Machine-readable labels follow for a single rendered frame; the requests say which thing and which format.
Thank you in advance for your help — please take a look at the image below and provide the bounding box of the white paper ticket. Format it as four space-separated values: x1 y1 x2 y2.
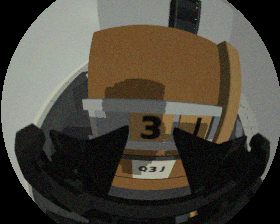
131 159 176 179

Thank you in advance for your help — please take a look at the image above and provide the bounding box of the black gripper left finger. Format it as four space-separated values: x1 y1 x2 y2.
49 124 129 194

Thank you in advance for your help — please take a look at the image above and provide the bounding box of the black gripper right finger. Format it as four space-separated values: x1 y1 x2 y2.
172 128 247 193

